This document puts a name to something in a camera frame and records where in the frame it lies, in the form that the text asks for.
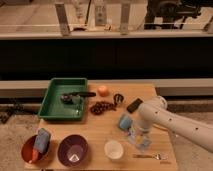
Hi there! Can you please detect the green plastic tray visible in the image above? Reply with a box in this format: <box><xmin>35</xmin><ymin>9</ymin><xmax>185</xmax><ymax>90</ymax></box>
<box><xmin>38</xmin><ymin>78</ymin><xmax>87</xmax><ymax>121</ymax></box>

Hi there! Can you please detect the blue sponge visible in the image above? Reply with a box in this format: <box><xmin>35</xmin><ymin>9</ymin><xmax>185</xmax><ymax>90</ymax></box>
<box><xmin>34</xmin><ymin>128</ymin><xmax>51</xmax><ymax>153</ymax></box>

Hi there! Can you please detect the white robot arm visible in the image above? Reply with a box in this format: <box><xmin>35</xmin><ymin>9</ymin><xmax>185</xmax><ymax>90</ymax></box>
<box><xmin>138</xmin><ymin>96</ymin><xmax>213</xmax><ymax>153</ymax></box>

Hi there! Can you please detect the silver spoon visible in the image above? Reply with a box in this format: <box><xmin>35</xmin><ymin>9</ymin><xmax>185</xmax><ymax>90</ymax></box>
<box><xmin>133</xmin><ymin>153</ymin><xmax>168</xmax><ymax>160</ymax></box>

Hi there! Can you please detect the dark grape bunch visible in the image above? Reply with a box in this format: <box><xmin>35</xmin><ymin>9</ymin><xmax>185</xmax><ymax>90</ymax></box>
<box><xmin>90</xmin><ymin>101</ymin><xmax>116</xmax><ymax>115</ymax></box>

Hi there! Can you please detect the orange fruit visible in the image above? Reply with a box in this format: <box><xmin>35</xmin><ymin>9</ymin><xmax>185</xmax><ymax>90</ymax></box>
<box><xmin>97</xmin><ymin>86</ymin><xmax>109</xmax><ymax>97</ymax></box>

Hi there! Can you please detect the blue-white towel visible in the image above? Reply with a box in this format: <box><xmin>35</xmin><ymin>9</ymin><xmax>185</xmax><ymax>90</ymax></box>
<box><xmin>127</xmin><ymin>125</ymin><xmax>151</xmax><ymax>153</ymax></box>

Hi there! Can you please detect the blue rolled cup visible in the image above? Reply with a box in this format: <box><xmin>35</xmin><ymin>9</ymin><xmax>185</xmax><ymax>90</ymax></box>
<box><xmin>118</xmin><ymin>115</ymin><xmax>132</xmax><ymax>131</ymax></box>

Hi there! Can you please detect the purple bowl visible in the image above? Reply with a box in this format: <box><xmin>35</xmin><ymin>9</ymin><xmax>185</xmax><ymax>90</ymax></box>
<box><xmin>57</xmin><ymin>134</ymin><xmax>89</xmax><ymax>167</ymax></box>

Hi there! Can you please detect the white paper cup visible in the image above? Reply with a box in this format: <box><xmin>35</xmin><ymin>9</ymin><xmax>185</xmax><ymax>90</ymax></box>
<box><xmin>104</xmin><ymin>140</ymin><xmax>124</xmax><ymax>161</ymax></box>

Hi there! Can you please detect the orange carrot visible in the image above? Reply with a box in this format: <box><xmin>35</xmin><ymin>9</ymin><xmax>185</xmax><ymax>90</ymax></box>
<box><xmin>29</xmin><ymin>149</ymin><xmax>39</xmax><ymax>163</ymax></box>

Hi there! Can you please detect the black rectangular remote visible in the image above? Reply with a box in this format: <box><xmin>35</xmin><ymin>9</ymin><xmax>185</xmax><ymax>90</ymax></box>
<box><xmin>127</xmin><ymin>98</ymin><xmax>143</xmax><ymax>113</ymax></box>

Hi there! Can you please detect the black handled scoop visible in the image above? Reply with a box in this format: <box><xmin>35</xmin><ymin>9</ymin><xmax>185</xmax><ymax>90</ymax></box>
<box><xmin>60</xmin><ymin>92</ymin><xmax>96</xmax><ymax>104</ymax></box>

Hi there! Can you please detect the red bowl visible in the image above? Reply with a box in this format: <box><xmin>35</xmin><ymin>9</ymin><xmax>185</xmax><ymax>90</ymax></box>
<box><xmin>21</xmin><ymin>136</ymin><xmax>49</xmax><ymax>164</ymax></box>

